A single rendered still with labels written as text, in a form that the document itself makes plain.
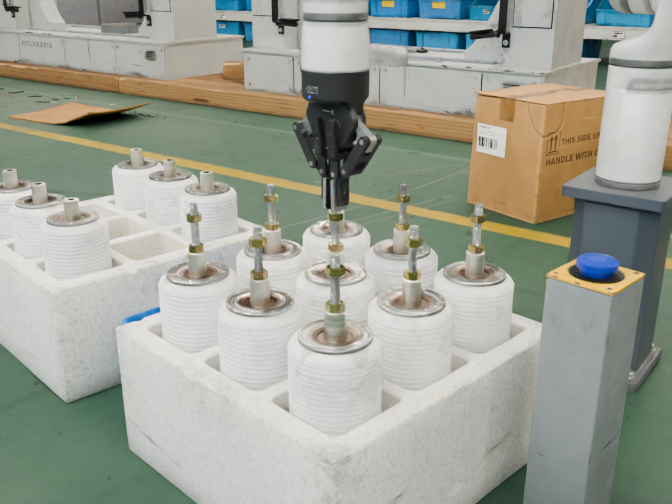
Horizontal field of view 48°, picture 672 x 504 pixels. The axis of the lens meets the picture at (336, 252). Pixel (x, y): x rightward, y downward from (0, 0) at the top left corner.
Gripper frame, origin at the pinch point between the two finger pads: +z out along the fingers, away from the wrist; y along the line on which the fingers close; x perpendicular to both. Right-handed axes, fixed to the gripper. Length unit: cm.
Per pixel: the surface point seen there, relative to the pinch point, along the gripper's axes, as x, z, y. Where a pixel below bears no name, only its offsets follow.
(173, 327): -16.8, 15.5, -10.0
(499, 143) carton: 102, 17, -51
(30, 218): -18, 12, -51
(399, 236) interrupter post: 11.0, 7.9, 0.1
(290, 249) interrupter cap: 1.1, 10.0, -10.0
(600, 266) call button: 7.5, 2.4, 29.8
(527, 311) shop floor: 56, 35, -8
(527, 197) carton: 101, 29, -40
